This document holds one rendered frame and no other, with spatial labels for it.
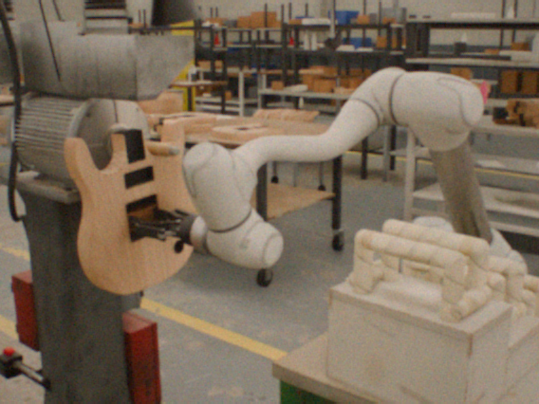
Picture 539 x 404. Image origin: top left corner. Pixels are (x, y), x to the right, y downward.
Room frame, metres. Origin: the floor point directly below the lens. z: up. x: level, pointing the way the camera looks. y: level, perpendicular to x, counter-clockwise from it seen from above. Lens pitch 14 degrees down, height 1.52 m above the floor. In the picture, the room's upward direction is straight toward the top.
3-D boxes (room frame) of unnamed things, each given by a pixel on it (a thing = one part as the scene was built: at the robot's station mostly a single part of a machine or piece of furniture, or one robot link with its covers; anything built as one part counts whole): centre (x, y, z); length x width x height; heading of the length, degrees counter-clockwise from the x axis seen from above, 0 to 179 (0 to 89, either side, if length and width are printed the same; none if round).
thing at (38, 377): (1.90, 0.82, 0.46); 0.25 x 0.07 x 0.08; 50
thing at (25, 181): (1.89, 0.61, 1.11); 0.36 x 0.24 x 0.04; 50
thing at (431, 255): (0.98, -0.21, 1.20); 0.20 x 0.03 x 0.03; 47
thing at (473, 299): (0.95, -0.31, 1.12); 0.11 x 0.03 x 0.03; 138
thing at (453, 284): (0.93, -0.27, 1.15); 0.03 x 0.03 x 0.09
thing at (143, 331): (2.01, 0.51, 0.49); 0.25 x 0.12 x 0.37; 50
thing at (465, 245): (1.04, -0.27, 1.20); 0.20 x 0.03 x 0.03; 47
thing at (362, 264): (1.04, -0.15, 1.15); 0.03 x 0.03 x 0.09
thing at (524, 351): (1.13, -0.35, 0.98); 0.27 x 0.16 x 0.09; 48
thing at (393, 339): (1.02, -0.25, 1.02); 0.27 x 0.15 x 0.17; 48
